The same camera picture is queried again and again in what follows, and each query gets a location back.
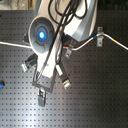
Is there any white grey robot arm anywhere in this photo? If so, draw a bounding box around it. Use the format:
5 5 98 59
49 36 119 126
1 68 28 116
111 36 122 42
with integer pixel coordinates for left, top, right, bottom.
28 0 98 107

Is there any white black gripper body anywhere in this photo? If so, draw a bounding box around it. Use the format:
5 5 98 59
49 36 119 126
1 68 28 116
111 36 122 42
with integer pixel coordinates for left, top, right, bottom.
32 51 63 90

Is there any white cable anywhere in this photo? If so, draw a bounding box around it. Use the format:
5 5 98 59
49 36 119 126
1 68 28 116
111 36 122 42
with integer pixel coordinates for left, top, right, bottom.
0 32 128 52

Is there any metal cable clip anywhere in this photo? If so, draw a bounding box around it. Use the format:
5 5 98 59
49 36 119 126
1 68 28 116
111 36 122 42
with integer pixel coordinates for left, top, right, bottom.
97 27 104 47

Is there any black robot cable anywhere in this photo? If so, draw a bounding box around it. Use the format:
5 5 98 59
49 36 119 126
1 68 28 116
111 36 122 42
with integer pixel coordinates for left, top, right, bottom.
36 0 89 81

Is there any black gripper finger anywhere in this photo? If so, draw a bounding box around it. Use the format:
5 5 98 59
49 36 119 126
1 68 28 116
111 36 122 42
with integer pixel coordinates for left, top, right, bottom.
38 89 46 107
56 65 71 89

